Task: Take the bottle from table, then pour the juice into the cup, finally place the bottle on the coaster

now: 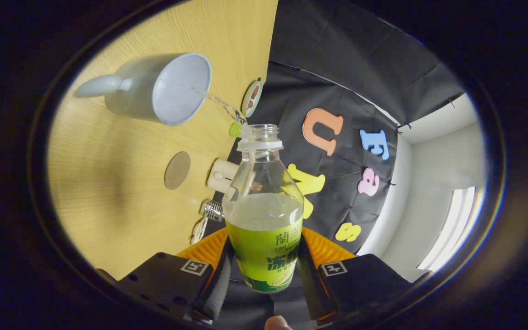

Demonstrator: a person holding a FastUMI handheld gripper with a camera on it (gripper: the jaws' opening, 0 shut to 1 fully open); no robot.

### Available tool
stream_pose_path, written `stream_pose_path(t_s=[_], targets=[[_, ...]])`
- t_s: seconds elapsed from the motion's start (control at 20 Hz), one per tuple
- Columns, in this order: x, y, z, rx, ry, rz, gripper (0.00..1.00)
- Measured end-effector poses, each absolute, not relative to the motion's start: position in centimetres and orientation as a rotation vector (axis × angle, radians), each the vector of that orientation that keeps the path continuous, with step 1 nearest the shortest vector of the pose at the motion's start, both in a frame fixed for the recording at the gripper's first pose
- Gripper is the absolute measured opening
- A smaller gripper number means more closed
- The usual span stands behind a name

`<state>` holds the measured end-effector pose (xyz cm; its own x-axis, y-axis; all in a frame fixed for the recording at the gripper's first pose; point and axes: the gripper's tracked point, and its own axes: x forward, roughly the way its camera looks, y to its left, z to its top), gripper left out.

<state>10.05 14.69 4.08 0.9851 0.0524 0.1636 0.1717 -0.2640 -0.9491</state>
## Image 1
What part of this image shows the round brown coaster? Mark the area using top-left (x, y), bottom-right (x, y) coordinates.
top-left (164, 151), bottom-right (191, 190)

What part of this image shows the white divided food tray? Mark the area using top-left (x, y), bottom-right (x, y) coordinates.
top-left (190, 217), bottom-right (209, 245)

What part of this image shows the pale green plate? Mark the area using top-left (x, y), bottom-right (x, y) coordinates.
top-left (242, 79), bottom-right (264, 118)

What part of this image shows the metal mesh holder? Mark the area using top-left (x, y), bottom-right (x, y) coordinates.
top-left (199, 199), bottom-right (225, 222)

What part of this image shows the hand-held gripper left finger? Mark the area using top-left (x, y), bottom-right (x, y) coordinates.
top-left (116, 228), bottom-right (234, 321)

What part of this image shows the ceiling light panel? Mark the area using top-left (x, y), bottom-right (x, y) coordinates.
top-left (418, 186), bottom-right (484, 272)

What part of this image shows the white toaster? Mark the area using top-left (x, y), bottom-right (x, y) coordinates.
top-left (207, 159), bottom-right (239, 193)

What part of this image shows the wooden table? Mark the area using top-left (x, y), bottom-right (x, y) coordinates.
top-left (47, 0), bottom-right (279, 281)

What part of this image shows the green label juice bottle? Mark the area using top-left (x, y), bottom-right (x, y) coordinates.
top-left (222, 124), bottom-right (304, 294)

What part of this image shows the black backdrop cloth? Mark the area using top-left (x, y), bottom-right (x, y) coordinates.
top-left (211, 0), bottom-right (466, 321)

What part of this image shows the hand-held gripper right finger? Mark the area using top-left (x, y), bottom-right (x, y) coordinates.
top-left (298, 226), bottom-right (413, 322)

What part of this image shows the white cup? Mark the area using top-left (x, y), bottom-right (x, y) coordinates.
top-left (75, 53), bottom-right (213, 127)

